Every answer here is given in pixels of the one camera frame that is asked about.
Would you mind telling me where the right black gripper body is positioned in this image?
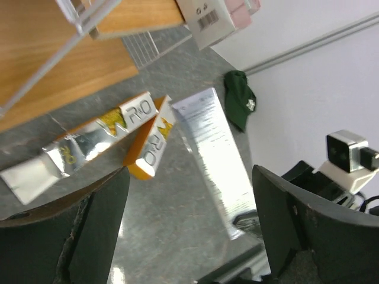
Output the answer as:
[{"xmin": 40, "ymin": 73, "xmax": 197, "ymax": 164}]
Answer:
[{"xmin": 280, "ymin": 160, "xmax": 379, "ymax": 218}]

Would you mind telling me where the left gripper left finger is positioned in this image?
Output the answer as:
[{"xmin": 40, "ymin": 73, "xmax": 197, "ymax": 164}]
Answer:
[{"xmin": 1, "ymin": 167, "xmax": 130, "ymax": 283}]

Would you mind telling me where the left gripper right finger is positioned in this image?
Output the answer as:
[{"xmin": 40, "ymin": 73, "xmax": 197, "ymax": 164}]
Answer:
[{"xmin": 252, "ymin": 165, "xmax": 378, "ymax": 283}]

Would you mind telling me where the torn silver R&O toothpaste box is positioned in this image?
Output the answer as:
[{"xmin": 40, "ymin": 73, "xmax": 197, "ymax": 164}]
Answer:
[{"xmin": 1, "ymin": 92, "xmax": 158, "ymax": 205}]

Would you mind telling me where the orange silver R&O toothpaste box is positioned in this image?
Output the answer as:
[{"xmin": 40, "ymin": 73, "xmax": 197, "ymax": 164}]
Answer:
[{"xmin": 123, "ymin": 95, "xmax": 176, "ymax": 180}]

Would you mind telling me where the silver grey toothpaste box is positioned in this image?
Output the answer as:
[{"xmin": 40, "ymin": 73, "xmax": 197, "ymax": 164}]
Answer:
[{"xmin": 171, "ymin": 88, "xmax": 256, "ymax": 240}]

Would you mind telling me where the red 3D toothpaste box floor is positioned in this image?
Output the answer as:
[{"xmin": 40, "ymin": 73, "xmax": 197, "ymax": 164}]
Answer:
[{"xmin": 176, "ymin": 0, "xmax": 236, "ymax": 50}]

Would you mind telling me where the dark green NY cap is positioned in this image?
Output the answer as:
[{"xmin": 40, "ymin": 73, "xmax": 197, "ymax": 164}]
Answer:
[{"xmin": 223, "ymin": 70, "xmax": 256, "ymax": 133}]

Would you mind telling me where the white wire wooden shelf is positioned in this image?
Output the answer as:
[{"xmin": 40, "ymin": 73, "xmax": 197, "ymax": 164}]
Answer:
[{"xmin": 1, "ymin": 1, "xmax": 185, "ymax": 131}]

